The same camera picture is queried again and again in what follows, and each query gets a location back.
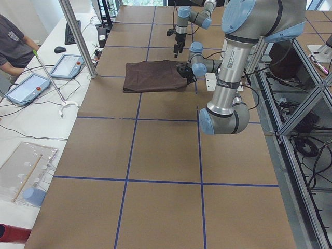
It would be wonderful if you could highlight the blue plastic cup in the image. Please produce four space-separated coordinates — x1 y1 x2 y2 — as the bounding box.
23 187 46 207

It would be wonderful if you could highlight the red object table corner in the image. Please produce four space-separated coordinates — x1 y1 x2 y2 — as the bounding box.
1 224 31 244

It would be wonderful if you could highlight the aluminium frame post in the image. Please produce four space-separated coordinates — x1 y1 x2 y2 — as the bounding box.
59 0 96 79

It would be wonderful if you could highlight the black box white label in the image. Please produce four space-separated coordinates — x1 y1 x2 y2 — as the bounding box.
97 27 107 48

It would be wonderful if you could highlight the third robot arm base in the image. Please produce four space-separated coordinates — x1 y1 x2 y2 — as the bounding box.
307 36 331 63

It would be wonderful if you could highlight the wooden stick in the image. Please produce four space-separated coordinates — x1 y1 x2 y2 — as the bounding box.
12 154 43 203

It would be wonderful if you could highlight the teach pendant tablet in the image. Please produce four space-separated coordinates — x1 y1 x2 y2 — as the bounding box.
50 54 84 80
5 74 51 106

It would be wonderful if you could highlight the seated person grey shirt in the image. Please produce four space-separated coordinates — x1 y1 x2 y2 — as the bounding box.
1 15 39 77

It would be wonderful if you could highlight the near teach pendant tablet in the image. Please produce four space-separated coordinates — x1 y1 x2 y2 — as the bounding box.
5 74 51 106

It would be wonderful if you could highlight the clear plastic rack tray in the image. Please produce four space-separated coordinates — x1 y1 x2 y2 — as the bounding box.
1 142 58 207

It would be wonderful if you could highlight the white pedestal column base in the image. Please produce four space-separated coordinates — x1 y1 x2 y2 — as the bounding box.
205 73 244 92

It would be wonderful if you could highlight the dark brown t-shirt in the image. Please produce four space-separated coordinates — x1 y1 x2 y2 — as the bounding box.
122 60 187 93

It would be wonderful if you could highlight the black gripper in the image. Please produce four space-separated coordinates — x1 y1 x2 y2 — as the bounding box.
173 33 186 58
186 67 197 84

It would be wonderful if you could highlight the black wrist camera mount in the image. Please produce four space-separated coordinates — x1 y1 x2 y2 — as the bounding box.
167 28 176 37
176 63 188 78

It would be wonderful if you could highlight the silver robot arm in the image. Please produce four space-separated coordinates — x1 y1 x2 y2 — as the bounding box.
167 0 226 58
188 1 306 135

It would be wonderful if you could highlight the black computer keyboard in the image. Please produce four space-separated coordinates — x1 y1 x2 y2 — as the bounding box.
64 23 76 45

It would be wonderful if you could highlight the black computer mouse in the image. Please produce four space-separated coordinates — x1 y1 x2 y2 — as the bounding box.
54 46 66 54

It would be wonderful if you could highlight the far teach pendant tablet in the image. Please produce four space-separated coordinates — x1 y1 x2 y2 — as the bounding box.
50 54 84 80

